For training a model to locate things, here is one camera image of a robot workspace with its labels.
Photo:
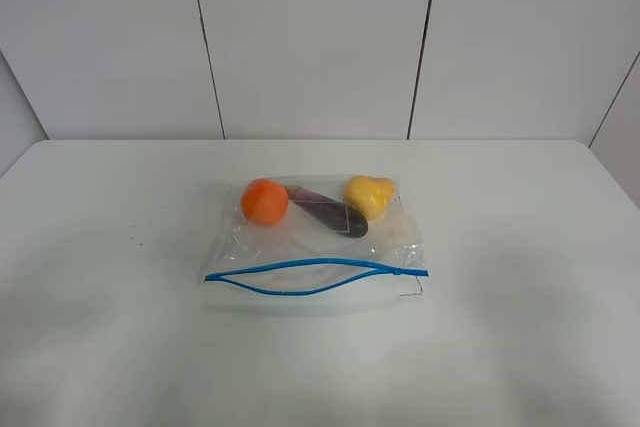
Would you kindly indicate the yellow toy bell pepper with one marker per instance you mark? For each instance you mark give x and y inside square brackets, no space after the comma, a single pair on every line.
[369,195]

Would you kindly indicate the orange toy fruit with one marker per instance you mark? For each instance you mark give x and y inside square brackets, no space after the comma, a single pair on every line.
[264,202]

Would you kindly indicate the clear zip bag blue zipper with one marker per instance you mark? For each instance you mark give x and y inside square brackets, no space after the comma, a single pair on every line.
[299,266]

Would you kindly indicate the dark purple toy eggplant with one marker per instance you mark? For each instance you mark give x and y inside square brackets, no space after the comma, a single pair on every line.
[335,215]

